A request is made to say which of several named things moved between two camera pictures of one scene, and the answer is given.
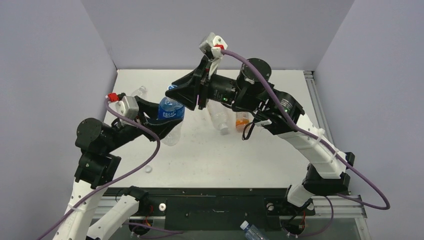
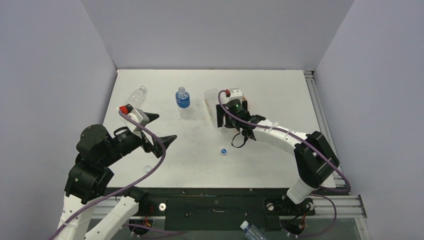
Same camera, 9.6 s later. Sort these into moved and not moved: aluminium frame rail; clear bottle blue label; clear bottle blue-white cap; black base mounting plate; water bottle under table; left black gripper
Moved: clear bottle blue label; left black gripper
Not moved: clear bottle blue-white cap; water bottle under table; black base mounting plate; aluminium frame rail
